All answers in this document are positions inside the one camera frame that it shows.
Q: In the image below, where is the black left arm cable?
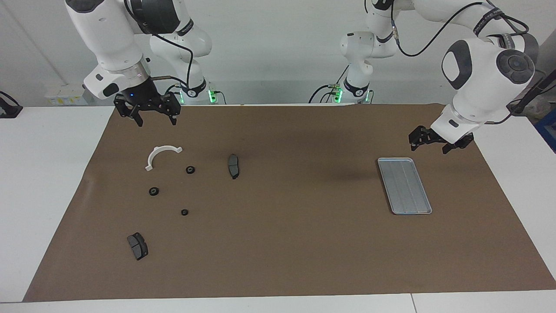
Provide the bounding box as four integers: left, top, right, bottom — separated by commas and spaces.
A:
389, 0, 548, 127

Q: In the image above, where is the long dark brake pad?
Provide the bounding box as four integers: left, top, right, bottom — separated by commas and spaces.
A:
227, 153, 241, 180

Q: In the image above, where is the white curved plastic bracket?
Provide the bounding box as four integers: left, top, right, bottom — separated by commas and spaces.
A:
145, 145, 183, 172

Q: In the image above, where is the silver metal tray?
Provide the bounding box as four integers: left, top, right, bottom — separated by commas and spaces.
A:
377, 157, 433, 215

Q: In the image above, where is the blue crate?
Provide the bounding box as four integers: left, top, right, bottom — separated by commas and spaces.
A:
534, 109, 556, 153

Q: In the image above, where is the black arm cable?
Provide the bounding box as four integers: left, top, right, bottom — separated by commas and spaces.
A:
389, 0, 548, 127
124, 0, 194, 87

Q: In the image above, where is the short dark brake pad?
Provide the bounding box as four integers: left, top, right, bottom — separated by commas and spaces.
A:
126, 232, 149, 261

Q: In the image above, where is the black tripod stand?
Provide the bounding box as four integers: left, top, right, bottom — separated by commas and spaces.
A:
506, 69, 556, 117

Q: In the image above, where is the brown table mat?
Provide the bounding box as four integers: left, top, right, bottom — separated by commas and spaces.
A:
23, 103, 556, 303

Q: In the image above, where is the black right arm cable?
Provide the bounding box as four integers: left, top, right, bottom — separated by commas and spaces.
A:
124, 0, 194, 87

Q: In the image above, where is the white wall socket box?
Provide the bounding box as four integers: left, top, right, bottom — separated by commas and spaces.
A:
45, 84, 94, 106

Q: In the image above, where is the black clamp mount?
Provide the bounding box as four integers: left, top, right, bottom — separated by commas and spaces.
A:
0, 90, 23, 119

